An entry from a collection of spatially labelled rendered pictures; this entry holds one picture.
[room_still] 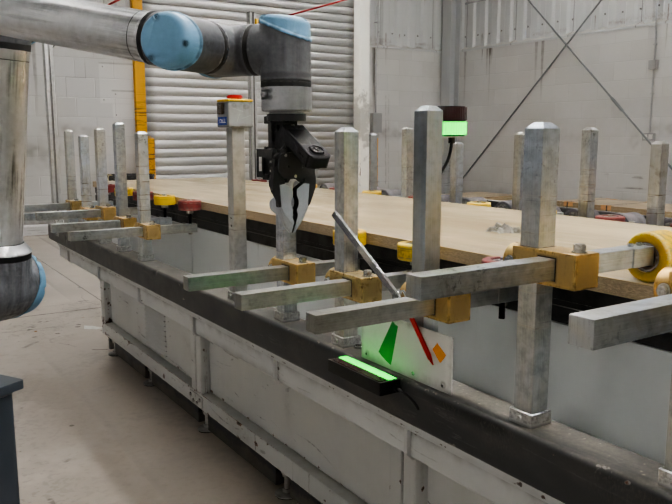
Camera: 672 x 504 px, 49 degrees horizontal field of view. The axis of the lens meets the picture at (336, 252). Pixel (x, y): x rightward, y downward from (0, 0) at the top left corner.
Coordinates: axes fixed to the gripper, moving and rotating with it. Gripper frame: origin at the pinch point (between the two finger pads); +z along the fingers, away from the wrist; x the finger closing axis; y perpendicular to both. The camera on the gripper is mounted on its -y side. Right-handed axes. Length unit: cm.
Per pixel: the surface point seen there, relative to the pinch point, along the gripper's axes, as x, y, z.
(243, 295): 9.0, 2.8, 12.2
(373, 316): -1.1, -22.4, 12.4
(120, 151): -20, 156, -11
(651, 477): -14, -64, 27
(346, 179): -15.9, 5.9, -7.6
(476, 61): -745, 700, -127
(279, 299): 1.7, 2.6, 13.9
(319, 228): -37, 48, 8
